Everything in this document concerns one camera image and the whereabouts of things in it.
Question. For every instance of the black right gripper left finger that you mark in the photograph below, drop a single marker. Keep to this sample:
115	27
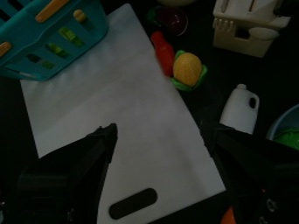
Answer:
65	175

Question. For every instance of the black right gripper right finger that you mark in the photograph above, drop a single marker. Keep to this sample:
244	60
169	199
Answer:
256	169

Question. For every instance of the green toy pea pod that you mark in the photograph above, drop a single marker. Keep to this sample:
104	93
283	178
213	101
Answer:
291	139

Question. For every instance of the grey-blue toy pot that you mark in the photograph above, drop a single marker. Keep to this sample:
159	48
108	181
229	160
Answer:
280	120

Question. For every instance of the orange toy carrot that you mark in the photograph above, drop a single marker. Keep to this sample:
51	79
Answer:
228	218

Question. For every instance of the white toy bottle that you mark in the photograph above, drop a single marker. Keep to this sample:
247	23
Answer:
239	113

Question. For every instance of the white cutting board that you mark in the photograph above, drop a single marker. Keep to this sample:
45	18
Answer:
136	116

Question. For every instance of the yellow toy corn green husk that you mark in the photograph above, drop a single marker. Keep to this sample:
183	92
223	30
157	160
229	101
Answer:
187	68

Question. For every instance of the cream toy knife block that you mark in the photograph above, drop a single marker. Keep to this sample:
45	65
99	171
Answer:
240	43

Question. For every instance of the red toy pepper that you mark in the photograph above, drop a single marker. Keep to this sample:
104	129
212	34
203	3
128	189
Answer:
165	55

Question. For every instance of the lime green toy in basket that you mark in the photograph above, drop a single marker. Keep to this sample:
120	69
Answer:
72	35

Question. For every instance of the teal toy basket orange rim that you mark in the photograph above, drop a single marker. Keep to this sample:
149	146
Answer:
93	32

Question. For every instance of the purple toy eggplant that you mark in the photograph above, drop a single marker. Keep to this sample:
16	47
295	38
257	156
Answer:
173	20

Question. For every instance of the white toy pot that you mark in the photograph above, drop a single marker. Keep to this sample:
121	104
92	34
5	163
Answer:
175	2

